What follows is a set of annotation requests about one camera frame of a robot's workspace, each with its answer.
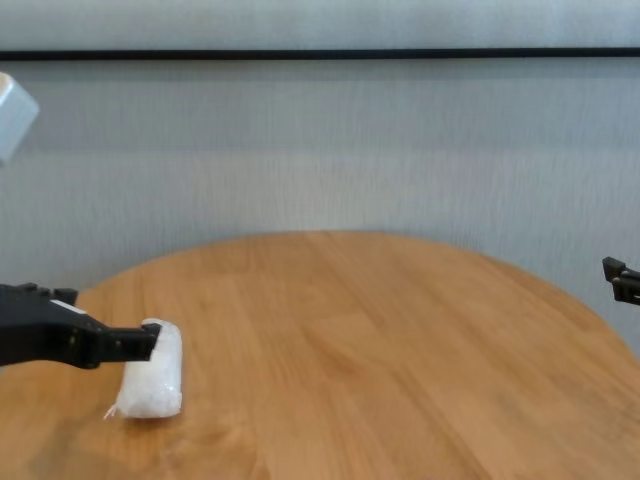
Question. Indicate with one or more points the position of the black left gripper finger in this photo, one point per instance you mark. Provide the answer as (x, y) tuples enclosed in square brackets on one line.
[(132, 342), (64, 295)]

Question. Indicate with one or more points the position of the white plastic-wrapped sandbag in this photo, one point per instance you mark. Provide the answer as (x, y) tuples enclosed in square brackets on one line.
[(155, 390)]

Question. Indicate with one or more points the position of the black horizontal wall rail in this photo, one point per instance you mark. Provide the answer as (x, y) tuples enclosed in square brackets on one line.
[(320, 53)]

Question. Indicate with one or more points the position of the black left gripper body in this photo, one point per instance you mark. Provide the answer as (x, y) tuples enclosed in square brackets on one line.
[(45, 330)]

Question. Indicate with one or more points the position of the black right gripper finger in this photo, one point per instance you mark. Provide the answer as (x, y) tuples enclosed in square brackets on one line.
[(619, 280)]

